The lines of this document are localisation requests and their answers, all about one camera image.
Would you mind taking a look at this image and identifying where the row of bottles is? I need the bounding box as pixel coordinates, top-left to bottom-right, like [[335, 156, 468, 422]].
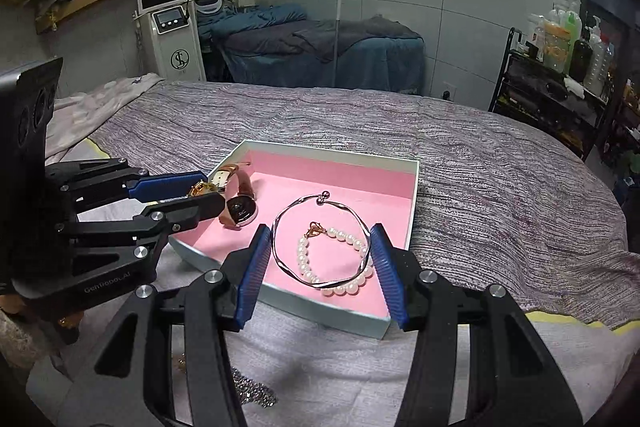
[[525, 0, 617, 96]]

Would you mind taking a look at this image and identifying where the black trolley cart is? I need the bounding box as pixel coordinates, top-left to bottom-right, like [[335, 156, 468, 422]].
[[488, 27, 617, 163]]

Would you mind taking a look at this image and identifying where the white beauty machine with screen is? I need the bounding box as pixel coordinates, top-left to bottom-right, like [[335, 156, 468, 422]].
[[132, 0, 207, 83]]

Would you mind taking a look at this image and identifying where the rose gold wrist watch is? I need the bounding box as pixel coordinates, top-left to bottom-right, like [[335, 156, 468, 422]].
[[189, 162, 259, 228]]

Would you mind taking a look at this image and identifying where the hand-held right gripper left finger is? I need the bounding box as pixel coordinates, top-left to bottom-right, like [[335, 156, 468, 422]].
[[70, 223, 273, 427]]

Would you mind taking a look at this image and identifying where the silver twisted bangle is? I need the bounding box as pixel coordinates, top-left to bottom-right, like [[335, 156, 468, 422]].
[[272, 190, 376, 289]]

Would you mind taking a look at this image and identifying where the white towel with yellow trim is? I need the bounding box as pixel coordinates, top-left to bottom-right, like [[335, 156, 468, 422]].
[[25, 227, 640, 427]]

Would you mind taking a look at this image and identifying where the grey striped bed blanket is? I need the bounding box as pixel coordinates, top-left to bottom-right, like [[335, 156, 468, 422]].
[[45, 79, 632, 324]]

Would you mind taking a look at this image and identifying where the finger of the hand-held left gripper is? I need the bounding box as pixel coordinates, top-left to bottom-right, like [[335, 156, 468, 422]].
[[46, 159, 209, 210], [61, 192, 226, 259]]

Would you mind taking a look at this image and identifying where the massage bed with blue cover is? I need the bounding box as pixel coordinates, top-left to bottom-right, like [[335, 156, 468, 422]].
[[197, 4, 427, 97]]

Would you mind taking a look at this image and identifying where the rhinestone chain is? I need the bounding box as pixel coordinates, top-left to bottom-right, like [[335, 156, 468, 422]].
[[227, 363, 279, 409]]

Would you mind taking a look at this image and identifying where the white pearl bracelet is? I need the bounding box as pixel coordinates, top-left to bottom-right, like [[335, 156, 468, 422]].
[[297, 222, 375, 297]]

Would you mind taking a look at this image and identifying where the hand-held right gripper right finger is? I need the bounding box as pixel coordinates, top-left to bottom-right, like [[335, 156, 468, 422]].
[[369, 222, 586, 427]]

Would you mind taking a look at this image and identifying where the pale floral bed sheet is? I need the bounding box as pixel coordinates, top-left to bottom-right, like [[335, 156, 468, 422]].
[[47, 74, 167, 160]]

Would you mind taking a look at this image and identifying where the white floor lamp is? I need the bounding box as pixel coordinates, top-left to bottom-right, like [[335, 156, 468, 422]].
[[333, 0, 466, 88]]

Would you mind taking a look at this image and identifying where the pink lined jewelry box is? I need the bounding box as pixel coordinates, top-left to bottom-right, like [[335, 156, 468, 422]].
[[167, 138, 420, 340]]

